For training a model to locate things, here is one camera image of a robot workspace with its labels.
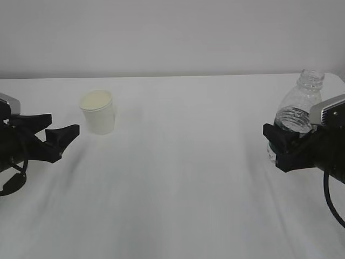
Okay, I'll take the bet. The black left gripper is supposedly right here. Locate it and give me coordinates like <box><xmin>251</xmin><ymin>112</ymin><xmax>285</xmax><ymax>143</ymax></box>
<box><xmin>1</xmin><ymin>107</ymin><xmax>80</xmax><ymax>171</ymax></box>

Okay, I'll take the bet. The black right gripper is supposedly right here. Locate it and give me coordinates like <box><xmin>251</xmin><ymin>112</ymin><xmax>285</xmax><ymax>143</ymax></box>
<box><xmin>263</xmin><ymin>124</ymin><xmax>344</xmax><ymax>183</ymax></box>

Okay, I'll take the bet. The clear green-label water bottle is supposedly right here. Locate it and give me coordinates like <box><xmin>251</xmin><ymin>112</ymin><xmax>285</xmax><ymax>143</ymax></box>
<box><xmin>266</xmin><ymin>69</ymin><xmax>326</xmax><ymax>164</ymax></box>

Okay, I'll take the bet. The white paper cup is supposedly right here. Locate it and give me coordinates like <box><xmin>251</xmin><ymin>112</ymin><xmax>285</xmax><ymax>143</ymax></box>
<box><xmin>79</xmin><ymin>90</ymin><xmax>115</xmax><ymax>135</ymax></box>

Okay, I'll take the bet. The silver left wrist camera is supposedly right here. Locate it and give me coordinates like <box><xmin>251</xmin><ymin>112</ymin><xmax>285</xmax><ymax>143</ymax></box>
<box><xmin>1</xmin><ymin>93</ymin><xmax>21</xmax><ymax>116</ymax></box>

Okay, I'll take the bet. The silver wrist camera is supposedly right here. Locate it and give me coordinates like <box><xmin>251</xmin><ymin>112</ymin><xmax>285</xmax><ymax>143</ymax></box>
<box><xmin>309</xmin><ymin>94</ymin><xmax>344</xmax><ymax>128</ymax></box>
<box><xmin>1</xmin><ymin>93</ymin><xmax>21</xmax><ymax>116</ymax></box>

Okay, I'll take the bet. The black left camera cable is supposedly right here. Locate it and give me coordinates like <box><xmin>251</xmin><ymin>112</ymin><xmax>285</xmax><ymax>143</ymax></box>
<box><xmin>0</xmin><ymin>159</ymin><xmax>29</xmax><ymax>197</ymax></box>

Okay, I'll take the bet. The black camera cable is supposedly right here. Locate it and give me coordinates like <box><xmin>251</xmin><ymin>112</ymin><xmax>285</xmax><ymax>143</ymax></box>
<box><xmin>0</xmin><ymin>159</ymin><xmax>29</xmax><ymax>197</ymax></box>
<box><xmin>323</xmin><ymin>169</ymin><xmax>345</xmax><ymax>229</ymax></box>

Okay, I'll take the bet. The black right camera cable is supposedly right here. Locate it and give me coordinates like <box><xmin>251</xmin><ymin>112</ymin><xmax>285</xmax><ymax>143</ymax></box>
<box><xmin>323</xmin><ymin>169</ymin><xmax>345</xmax><ymax>229</ymax></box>

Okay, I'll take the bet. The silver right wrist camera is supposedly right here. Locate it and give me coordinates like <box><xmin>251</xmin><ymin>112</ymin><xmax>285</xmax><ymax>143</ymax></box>
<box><xmin>309</xmin><ymin>94</ymin><xmax>344</xmax><ymax>128</ymax></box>

